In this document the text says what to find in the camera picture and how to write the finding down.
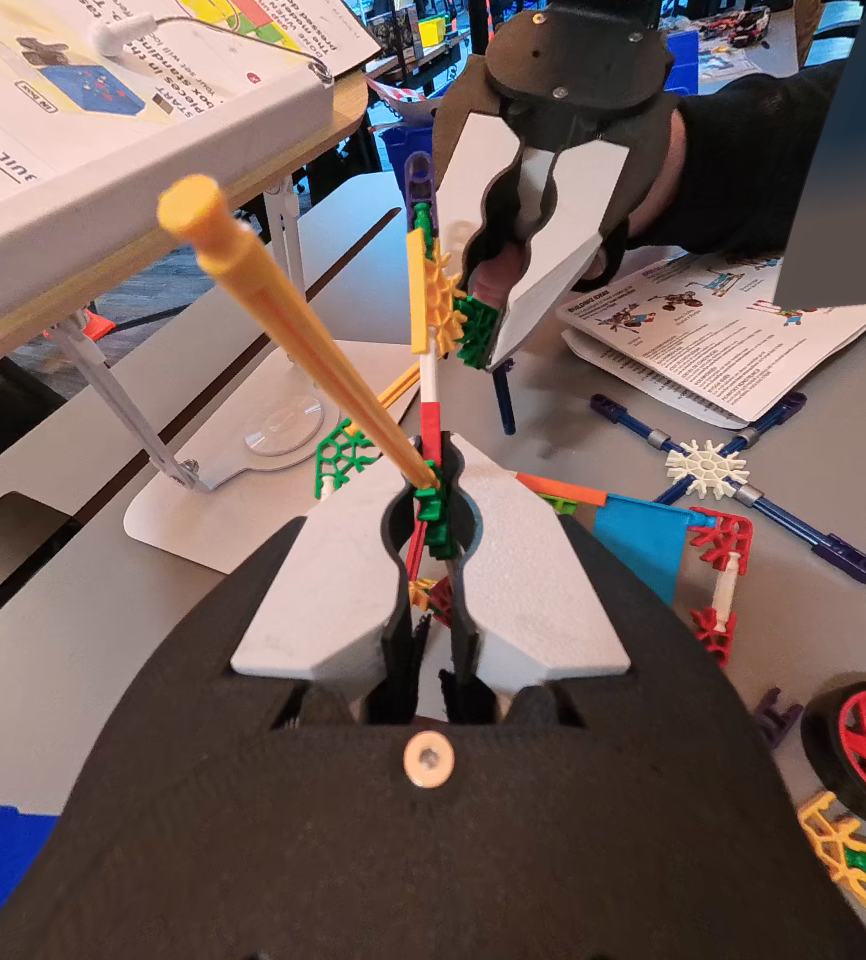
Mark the clear suction dome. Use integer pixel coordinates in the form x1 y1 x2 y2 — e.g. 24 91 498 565
244 401 323 457

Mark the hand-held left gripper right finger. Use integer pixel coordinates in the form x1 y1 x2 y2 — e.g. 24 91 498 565
439 432 633 725

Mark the instruction booklet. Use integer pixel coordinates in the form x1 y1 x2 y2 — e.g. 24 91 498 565
556 251 866 430

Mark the yellow fan connector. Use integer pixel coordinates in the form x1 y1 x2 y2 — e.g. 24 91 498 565
796 791 866 912

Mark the white mount bracket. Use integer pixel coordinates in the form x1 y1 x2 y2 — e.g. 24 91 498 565
178 393 325 492

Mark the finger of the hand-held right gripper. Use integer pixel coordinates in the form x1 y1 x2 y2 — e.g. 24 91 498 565
487 142 633 374
436 111 524 285

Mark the purple clip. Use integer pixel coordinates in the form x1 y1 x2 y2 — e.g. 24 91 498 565
754 688 805 750

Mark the person's right forearm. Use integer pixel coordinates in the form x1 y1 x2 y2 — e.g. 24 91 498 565
628 60 847 256

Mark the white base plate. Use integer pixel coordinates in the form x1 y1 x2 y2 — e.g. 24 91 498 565
124 339 423 575

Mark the person's right hand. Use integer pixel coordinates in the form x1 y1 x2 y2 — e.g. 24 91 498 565
470 111 692 306

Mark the colourful toy construction model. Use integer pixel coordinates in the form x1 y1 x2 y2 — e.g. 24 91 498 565
157 150 755 669

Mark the blue rod cross assembly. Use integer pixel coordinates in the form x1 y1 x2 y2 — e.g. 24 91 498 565
590 391 866 586

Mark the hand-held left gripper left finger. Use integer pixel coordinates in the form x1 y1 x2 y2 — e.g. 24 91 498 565
229 442 423 725

